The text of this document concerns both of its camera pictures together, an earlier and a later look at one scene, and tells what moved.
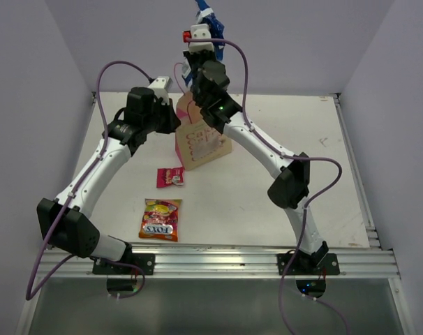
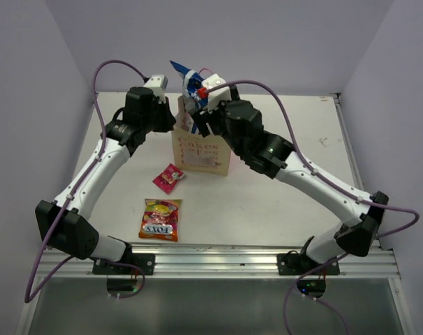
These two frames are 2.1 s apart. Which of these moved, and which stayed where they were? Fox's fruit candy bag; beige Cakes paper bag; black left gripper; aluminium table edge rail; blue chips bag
Moved: blue chips bag; beige Cakes paper bag
Stayed: black left gripper; aluminium table edge rail; Fox's fruit candy bag
